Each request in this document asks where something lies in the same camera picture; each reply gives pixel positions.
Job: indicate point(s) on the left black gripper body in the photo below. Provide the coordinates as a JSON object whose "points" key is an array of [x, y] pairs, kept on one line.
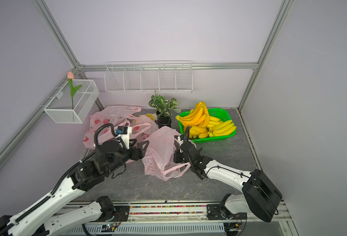
{"points": [[125, 155]]}

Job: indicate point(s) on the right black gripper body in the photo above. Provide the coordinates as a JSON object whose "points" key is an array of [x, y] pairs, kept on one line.
{"points": [[179, 158]]}

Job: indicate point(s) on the orange banana bunch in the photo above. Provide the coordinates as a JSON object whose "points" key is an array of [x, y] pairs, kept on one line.
{"points": [[198, 117]]}

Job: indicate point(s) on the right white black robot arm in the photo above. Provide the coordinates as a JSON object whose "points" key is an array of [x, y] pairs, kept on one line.
{"points": [[258, 195]]}

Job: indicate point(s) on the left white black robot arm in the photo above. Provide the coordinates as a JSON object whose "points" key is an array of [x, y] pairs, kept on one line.
{"points": [[77, 180]]}

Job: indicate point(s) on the small yellow banana bunch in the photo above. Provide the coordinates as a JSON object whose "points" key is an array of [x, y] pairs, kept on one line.
{"points": [[196, 132]]}

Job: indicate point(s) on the pink strawberry plastic bag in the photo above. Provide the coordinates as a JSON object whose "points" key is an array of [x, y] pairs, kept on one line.
{"points": [[120, 115]]}

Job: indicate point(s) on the potted plant black vase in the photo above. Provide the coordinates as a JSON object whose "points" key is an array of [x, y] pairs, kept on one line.
{"points": [[164, 108]]}

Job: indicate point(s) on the green plastic basket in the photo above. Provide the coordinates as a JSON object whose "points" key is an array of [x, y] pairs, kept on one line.
{"points": [[217, 115]]}

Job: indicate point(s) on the pink artificial tulip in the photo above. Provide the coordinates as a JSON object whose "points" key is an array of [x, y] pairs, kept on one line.
{"points": [[73, 89]]}

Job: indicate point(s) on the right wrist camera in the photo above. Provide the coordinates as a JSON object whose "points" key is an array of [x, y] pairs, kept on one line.
{"points": [[181, 139]]}

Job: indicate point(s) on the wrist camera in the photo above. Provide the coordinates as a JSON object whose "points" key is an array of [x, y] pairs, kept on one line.
{"points": [[123, 135], [181, 139]]}

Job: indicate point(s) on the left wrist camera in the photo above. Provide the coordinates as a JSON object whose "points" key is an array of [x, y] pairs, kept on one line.
{"points": [[123, 135]]}

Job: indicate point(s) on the white wire side basket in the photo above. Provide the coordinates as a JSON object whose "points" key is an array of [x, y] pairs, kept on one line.
{"points": [[59, 108]]}

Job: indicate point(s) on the white wire wall shelf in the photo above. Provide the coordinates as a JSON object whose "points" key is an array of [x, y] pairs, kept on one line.
{"points": [[149, 76]]}

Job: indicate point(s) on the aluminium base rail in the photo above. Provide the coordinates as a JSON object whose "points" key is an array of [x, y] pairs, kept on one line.
{"points": [[149, 219]]}

